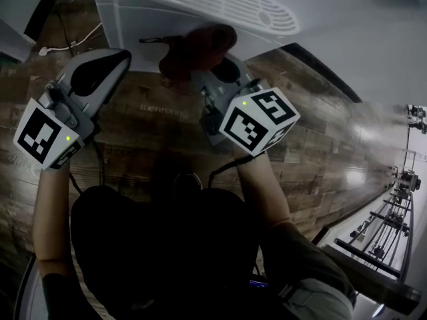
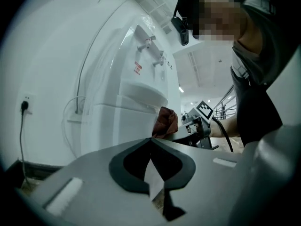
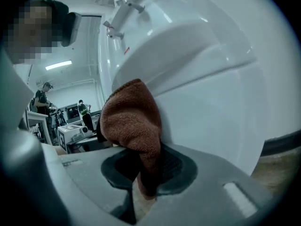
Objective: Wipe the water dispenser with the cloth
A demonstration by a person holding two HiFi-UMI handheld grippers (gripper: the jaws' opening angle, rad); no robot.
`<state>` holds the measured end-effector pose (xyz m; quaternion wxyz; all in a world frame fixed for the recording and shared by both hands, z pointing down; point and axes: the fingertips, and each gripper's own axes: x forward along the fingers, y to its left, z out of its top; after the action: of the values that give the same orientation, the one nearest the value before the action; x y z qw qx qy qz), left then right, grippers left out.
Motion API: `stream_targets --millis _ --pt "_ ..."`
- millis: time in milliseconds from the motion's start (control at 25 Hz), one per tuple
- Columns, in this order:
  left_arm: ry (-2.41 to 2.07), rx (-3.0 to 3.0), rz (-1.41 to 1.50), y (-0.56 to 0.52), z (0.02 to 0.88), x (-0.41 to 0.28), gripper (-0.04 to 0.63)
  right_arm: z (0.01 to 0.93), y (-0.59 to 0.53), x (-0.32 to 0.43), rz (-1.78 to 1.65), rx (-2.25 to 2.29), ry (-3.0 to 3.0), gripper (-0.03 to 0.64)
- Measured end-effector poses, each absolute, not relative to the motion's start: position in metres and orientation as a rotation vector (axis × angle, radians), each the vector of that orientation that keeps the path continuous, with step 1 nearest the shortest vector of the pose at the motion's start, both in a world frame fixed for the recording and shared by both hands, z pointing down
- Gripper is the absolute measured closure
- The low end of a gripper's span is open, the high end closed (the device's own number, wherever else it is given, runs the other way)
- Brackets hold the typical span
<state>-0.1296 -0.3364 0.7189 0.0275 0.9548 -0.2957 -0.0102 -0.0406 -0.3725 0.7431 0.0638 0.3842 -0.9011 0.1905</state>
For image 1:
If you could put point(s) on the grey framed partition panel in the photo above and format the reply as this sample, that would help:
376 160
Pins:
28 295

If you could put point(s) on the person's right black shoe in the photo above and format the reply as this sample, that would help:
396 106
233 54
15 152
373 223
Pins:
188 181

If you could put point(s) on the person's left forearm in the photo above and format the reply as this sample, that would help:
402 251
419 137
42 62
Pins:
53 218

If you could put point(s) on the white water dispenser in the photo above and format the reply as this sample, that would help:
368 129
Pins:
150 28

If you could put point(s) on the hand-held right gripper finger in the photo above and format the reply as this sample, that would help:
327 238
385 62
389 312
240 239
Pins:
204 80
244 73

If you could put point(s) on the black metal rig frame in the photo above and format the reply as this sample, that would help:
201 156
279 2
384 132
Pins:
367 257

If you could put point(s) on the brown wiping cloth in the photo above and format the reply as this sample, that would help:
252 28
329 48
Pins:
200 52

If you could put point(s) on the dark grey printed T-shirt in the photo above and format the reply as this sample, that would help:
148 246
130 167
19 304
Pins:
300 255

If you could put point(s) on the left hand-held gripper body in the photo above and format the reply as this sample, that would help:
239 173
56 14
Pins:
40 135

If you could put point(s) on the black device with blue screen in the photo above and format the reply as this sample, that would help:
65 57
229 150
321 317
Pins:
258 283

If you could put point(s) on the person's right forearm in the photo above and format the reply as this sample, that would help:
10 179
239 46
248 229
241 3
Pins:
263 195

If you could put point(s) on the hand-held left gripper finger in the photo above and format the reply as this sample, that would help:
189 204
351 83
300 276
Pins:
110 85
68 70

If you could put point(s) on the light grey hip bag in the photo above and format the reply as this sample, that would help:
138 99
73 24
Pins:
317 303

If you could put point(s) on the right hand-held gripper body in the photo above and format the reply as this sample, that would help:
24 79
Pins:
257 122

